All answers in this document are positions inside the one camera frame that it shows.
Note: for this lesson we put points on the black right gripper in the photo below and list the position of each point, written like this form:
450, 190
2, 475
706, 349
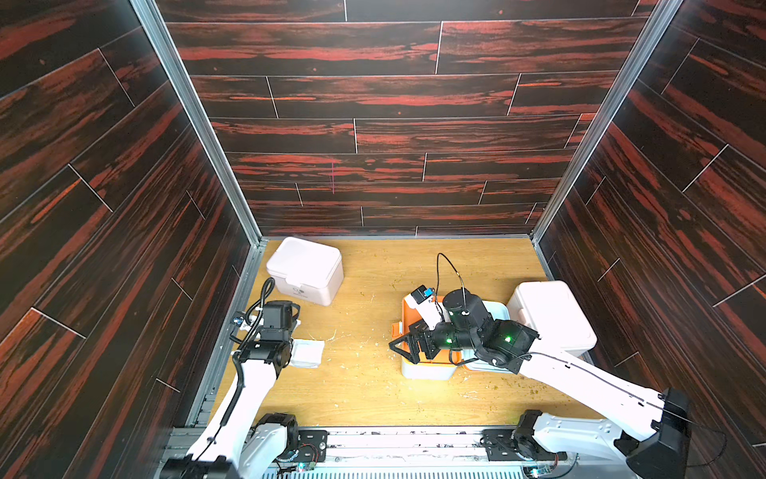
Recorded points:
424, 341

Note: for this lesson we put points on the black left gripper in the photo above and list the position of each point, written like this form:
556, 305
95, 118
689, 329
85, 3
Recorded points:
291, 324

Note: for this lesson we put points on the white orange-trimmed medicine chest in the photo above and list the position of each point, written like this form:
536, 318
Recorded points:
461, 358

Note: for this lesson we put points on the white gauze packet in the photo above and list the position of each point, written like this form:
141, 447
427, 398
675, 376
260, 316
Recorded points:
306, 354

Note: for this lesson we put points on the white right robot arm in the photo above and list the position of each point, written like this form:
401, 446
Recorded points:
649, 431

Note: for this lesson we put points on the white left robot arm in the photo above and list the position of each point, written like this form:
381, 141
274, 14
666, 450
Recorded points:
231, 446

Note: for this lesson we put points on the pink rear medicine chest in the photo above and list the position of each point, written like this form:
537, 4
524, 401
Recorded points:
307, 270

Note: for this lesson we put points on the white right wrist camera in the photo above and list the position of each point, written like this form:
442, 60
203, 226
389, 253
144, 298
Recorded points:
424, 300

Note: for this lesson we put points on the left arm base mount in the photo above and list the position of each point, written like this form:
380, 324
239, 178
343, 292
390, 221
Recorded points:
305, 452

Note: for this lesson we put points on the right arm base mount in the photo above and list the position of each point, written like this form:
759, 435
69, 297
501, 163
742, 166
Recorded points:
510, 445

